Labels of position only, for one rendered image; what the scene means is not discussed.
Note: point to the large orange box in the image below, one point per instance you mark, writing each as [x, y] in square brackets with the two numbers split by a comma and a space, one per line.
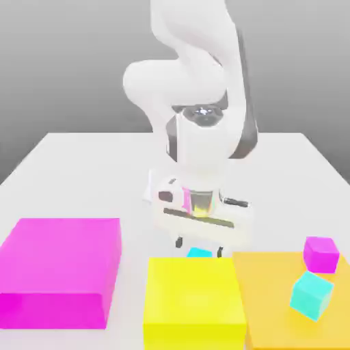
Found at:
[270, 306]

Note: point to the small magenta cube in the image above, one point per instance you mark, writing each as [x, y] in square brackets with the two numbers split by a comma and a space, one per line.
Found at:
[320, 254]

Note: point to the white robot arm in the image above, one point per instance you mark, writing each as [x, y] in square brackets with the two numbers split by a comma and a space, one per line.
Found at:
[197, 82]

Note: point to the small cyan cube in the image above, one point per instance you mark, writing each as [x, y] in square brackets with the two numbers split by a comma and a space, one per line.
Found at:
[199, 252]

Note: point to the large magenta box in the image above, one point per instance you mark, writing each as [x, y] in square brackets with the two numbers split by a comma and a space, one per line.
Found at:
[63, 257]

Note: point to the small turquoise cube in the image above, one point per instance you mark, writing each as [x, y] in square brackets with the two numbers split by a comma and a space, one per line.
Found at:
[310, 295]

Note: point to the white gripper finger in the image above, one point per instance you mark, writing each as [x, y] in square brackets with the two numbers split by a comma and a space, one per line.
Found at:
[219, 251]
[178, 242]

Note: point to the large yellow box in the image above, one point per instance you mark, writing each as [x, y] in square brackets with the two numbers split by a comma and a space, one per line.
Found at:
[191, 292]

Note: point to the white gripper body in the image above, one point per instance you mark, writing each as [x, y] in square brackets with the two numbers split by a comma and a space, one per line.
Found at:
[202, 228]

